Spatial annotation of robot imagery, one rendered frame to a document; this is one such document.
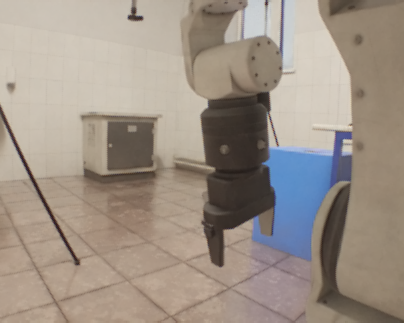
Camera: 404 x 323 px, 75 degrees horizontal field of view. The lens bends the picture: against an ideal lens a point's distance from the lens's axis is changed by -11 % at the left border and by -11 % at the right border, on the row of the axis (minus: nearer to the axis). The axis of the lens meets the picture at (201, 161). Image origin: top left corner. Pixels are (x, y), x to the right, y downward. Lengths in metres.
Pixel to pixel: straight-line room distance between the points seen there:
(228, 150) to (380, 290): 0.22
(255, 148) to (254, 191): 0.07
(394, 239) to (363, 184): 0.05
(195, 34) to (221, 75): 0.08
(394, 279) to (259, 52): 0.26
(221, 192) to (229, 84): 0.13
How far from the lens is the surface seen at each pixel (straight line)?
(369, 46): 0.27
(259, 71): 0.34
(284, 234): 1.79
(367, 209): 0.29
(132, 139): 3.57
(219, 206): 0.39
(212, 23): 0.42
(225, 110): 0.35
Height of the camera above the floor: 0.72
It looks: 7 degrees down
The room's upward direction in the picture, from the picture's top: 3 degrees clockwise
